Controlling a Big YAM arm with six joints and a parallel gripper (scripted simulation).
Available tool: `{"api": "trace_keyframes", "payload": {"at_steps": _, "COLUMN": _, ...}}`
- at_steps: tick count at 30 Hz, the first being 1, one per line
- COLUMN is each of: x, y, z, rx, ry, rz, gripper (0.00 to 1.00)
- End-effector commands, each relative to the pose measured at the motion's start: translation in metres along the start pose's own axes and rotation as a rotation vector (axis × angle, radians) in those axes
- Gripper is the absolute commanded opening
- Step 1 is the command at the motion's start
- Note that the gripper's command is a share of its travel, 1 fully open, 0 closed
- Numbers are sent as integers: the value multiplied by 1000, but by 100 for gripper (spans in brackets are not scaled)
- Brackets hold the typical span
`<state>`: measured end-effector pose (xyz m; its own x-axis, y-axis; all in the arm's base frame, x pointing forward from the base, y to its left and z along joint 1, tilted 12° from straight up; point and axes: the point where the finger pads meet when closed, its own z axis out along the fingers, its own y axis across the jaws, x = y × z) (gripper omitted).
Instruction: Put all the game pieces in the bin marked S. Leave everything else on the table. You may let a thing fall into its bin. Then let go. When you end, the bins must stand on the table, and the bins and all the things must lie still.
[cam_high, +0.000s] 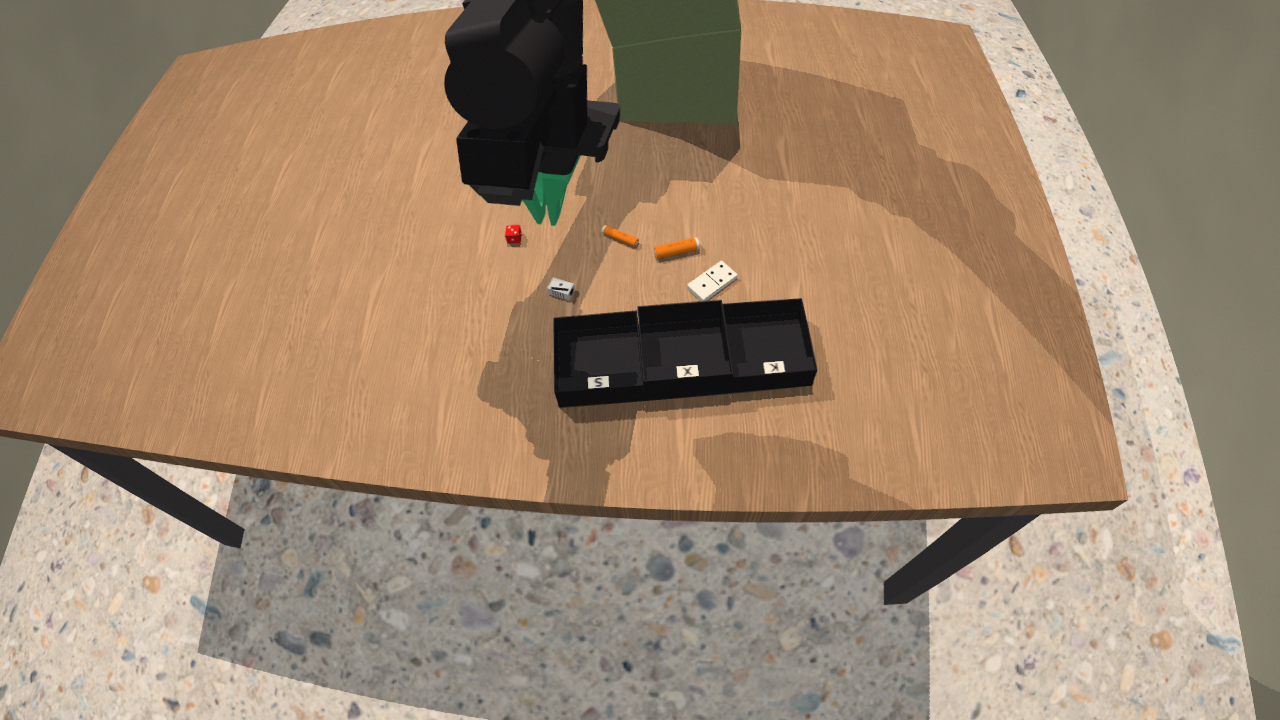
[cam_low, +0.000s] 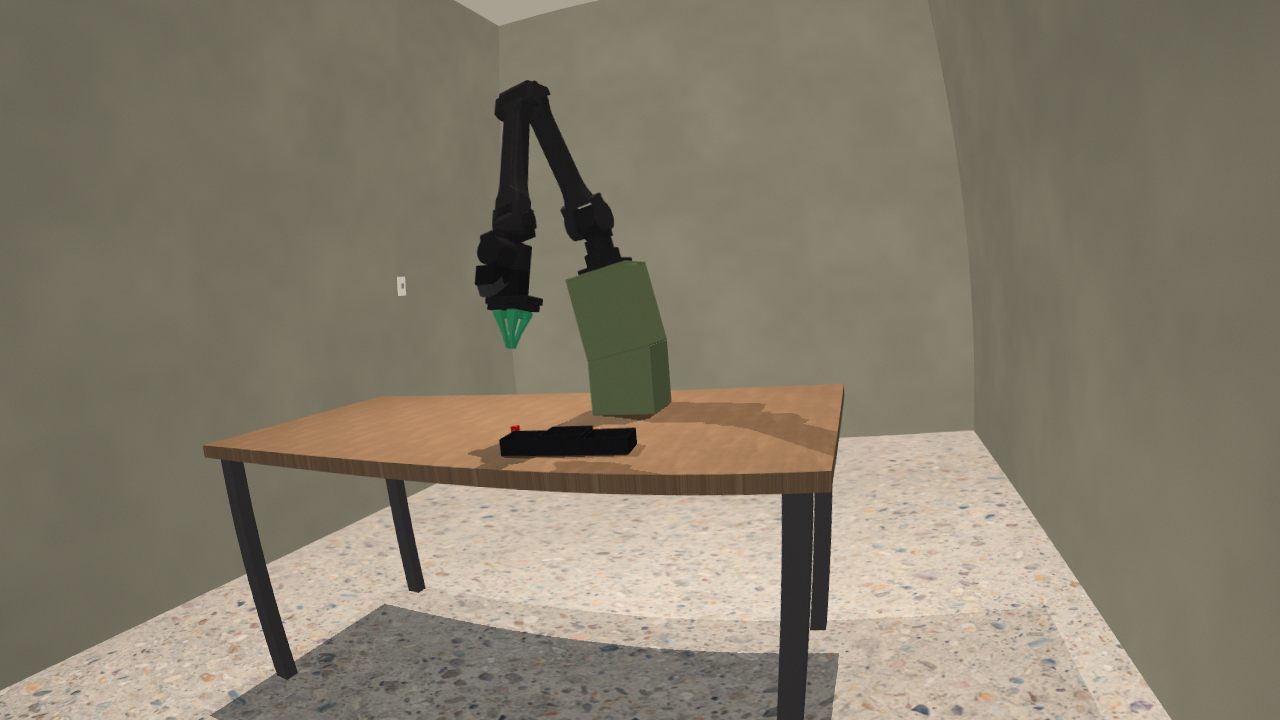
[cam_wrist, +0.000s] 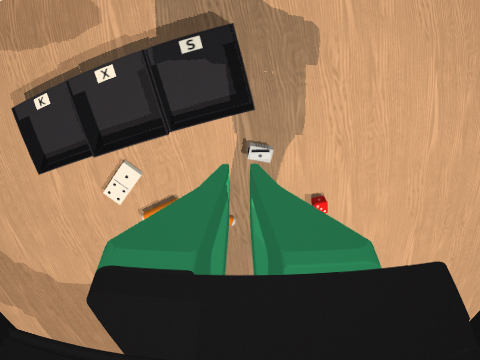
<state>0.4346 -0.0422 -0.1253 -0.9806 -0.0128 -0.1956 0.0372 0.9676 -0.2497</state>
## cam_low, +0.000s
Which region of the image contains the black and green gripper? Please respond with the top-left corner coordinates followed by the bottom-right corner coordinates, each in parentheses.
top-left (485, 270), bottom-right (543, 348)

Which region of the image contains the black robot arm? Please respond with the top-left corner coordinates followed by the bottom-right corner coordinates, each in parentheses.
top-left (475, 79), bottom-right (632, 297)

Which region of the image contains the black rack of three bins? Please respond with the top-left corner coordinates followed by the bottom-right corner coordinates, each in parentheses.
top-left (499, 427), bottom-right (637, 456)

